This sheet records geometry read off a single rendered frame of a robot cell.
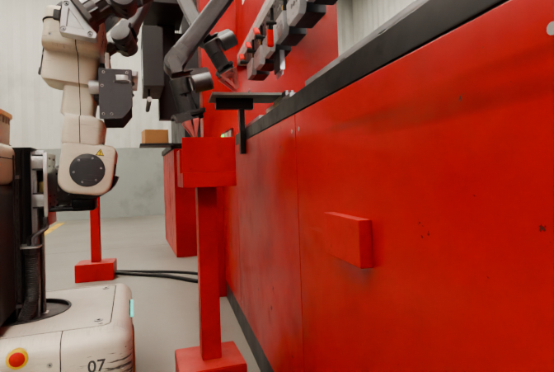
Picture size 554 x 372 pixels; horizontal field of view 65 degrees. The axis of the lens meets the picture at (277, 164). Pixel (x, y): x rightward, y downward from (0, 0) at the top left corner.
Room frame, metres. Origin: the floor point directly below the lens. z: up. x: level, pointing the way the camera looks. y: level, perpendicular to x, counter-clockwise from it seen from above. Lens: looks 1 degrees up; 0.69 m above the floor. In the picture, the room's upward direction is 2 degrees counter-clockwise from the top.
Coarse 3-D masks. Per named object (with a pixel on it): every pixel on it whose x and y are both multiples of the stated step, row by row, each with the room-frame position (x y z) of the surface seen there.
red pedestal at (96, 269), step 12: (96, 216) 3.09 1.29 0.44; (96, 228) 3.09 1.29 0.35; (96, 240) 3.09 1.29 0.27; (96, 252) 3.09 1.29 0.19; (84, 264) 3.02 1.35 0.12; (96, 264) 3.02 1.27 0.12; (108, 264) 3.04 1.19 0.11; (84, 276) 3.00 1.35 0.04; (96, 276) 3.02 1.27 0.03; (108, 276) 3.04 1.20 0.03
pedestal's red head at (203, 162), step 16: (192, 144) 1.29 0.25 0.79; (208, 144) 1.31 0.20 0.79; (224, 144) 1.32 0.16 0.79; (176, 160) 1.47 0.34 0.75; (192, 160) 1.29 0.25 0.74; (208, 160) 1.31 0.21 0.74; (224, 160) 1.32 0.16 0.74; (192, 176) 1.29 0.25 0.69; (208, 176) 1.31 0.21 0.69; (224, 176) 1.32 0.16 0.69
